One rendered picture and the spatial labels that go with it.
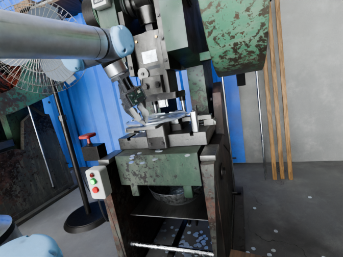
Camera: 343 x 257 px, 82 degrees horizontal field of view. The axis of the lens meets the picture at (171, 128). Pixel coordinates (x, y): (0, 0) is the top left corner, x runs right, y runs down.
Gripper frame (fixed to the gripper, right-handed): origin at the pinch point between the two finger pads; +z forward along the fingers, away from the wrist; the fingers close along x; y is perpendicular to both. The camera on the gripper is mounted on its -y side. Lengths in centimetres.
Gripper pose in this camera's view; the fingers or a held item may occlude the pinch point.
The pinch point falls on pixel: (144, 122)
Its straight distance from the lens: 79.9
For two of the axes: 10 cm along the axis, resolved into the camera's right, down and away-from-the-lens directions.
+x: 7.7, -5.4, 3.5
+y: 4.7, 1.0, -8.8
